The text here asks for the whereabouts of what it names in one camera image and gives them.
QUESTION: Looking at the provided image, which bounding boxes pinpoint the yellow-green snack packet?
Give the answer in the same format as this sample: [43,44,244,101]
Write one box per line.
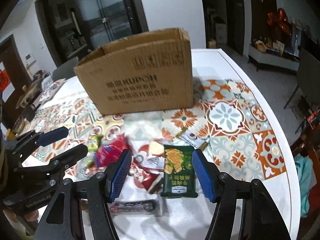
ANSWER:
[87,134,103,152]

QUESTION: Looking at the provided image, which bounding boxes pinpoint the red white snack packet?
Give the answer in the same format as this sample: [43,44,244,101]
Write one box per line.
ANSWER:
[129,161,163,194]

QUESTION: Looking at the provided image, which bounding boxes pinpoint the dark fruit leather bar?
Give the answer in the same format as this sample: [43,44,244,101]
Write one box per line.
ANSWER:
[108,199,162,217]

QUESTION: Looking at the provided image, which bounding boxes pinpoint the green cracker packet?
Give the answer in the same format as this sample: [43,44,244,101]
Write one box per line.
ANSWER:
[161,145,198,198]

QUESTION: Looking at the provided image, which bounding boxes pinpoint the clear red cake packet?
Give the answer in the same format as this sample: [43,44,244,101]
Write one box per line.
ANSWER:
[145,140,165,171]

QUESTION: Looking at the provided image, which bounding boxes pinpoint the person's left hand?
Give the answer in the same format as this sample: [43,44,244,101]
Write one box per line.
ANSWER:
[3,208,39,239]

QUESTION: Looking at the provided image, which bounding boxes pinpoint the glass bowl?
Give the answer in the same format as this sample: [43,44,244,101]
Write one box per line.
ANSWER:
[12,115,25,134]

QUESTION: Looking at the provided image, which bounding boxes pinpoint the magenta snack packet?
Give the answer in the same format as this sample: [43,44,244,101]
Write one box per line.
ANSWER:
[95,134,132,167]

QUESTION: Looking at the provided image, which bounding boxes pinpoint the white patterned snack bag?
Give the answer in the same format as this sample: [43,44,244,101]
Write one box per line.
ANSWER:
[40,78,66,103]

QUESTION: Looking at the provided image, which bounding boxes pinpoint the steel hot pot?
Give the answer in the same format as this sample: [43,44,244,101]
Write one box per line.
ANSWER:
[16,79,43,109]

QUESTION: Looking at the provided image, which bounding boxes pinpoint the red paper door decoration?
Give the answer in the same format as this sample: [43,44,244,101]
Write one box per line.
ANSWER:
[0,70,11,92]

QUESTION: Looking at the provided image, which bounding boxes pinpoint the grey dining chair left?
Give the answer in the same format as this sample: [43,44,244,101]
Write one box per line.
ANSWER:
[52,56,79,81]

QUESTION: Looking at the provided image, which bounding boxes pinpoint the white coffee sachet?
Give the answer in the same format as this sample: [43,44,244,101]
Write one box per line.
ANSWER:
[176,127,209,151]

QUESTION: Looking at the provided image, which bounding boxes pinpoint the patterned tile tablecloth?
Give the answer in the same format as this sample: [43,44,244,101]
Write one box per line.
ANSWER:
[23,79,286,180]

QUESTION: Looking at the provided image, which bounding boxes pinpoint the brown cardboard box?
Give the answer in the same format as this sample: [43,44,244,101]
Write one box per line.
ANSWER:
[74,28,194,115]

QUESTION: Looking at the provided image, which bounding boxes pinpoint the dark glass sliding door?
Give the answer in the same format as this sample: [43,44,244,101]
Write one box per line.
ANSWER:
[75,0,148,50]

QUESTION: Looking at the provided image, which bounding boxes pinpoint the dark side chair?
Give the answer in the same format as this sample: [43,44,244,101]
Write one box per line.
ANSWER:
[284,48,319,108]

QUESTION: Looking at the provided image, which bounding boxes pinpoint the white low cabinet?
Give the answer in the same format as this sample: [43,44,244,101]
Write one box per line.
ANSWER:
[248,46,299,71]

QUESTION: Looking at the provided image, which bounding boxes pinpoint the red heart balloons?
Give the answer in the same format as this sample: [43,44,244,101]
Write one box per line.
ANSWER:
[267,8,292,35]

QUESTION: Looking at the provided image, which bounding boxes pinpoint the wall intercom panel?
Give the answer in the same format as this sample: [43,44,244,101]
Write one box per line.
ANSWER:
[25,53,36,65]

